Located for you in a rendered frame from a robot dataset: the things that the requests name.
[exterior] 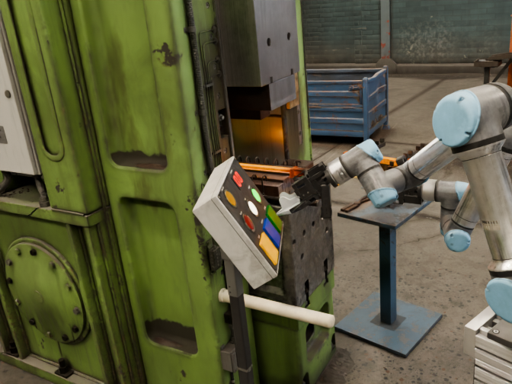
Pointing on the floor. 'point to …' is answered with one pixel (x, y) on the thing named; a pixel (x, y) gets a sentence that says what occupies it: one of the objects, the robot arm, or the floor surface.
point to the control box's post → (235, 292)
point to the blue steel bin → (348, 101)
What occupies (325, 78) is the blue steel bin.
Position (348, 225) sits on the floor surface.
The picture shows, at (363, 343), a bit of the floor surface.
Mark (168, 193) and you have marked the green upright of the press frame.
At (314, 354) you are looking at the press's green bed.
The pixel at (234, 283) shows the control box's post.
